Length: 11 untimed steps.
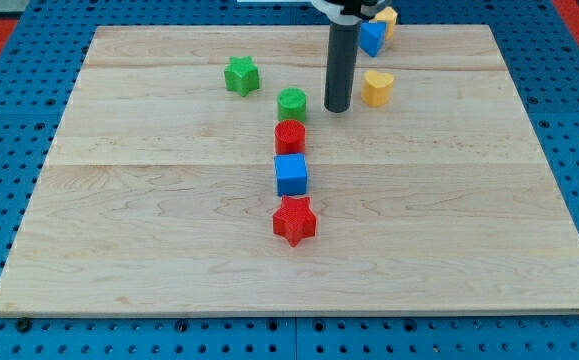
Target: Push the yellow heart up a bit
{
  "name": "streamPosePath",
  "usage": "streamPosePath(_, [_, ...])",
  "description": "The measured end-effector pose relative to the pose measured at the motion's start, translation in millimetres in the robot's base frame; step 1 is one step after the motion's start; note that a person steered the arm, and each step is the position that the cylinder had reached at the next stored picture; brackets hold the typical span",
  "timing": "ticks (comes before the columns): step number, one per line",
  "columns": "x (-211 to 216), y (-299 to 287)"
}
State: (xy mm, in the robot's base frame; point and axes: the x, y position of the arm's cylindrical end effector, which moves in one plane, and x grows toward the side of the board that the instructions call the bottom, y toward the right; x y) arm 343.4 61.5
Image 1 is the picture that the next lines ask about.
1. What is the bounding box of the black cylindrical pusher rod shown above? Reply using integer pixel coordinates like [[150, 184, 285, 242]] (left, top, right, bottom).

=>
[[324, 23, 361, 113]]

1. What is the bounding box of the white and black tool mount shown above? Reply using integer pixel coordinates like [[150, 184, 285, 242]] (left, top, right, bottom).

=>
[[310, 0, 382, 25]]

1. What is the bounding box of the yellow heart block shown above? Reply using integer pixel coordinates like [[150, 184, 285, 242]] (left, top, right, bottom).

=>
[[361, 70, 395, 107]]

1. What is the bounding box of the blue triangular block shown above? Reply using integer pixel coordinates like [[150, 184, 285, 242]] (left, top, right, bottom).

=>
[[359, 22, 387, 57]]

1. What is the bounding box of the yellow hexagon block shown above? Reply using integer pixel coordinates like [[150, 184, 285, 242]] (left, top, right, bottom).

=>
[[373, 6, 398, 40]]

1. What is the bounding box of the green cylinder block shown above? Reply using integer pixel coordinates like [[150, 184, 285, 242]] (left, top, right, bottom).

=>
[[277, 87, 307, 123]]

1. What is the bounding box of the green star block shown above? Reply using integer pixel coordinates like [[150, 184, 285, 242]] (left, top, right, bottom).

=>
[[224, 56, 260, 97]]

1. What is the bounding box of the red cylinder block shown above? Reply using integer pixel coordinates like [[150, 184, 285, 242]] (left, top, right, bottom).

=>
[[274, 119, 306, 155]]

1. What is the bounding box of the blue cube block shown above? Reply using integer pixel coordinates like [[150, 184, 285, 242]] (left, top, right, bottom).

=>
[[274, 153, 308, 196]]

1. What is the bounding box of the red star block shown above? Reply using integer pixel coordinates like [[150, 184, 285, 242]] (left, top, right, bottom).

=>
[[272, 195, 317, 247]]

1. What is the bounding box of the light wooden board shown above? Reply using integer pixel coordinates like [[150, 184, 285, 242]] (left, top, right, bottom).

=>
[[0, 25, 579, 318]]

